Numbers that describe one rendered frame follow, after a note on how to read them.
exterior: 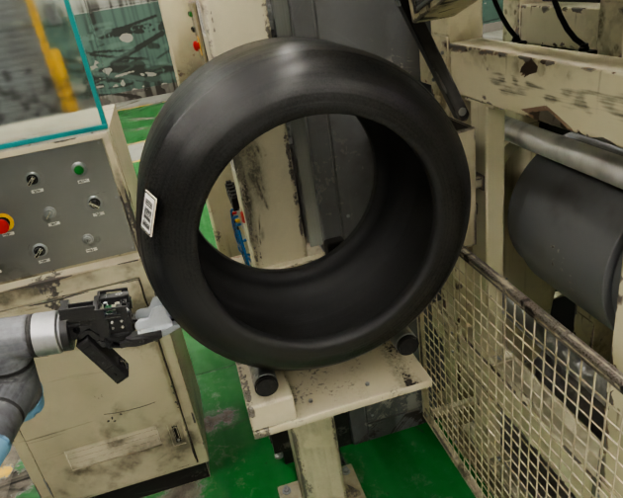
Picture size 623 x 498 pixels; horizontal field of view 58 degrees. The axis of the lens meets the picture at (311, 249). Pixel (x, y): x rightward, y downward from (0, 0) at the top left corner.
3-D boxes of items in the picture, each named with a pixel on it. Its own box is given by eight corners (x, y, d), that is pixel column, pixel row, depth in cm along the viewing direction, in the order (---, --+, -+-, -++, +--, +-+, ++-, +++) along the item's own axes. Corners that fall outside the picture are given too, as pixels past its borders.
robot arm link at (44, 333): (38, 365, 95) (44, 339, 103) (66, 361, 96) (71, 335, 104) (27, 327, 92) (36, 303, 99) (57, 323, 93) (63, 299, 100)
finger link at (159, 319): (186, 304, 99) (132, 312, 97) (190, 333, 101) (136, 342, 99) (185, 296, 102) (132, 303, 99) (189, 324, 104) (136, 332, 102)
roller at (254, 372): (228, 304, 134) (230, 288, 132) (247, 304, 135) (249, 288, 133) (253, 398, 103) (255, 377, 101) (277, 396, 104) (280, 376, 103)
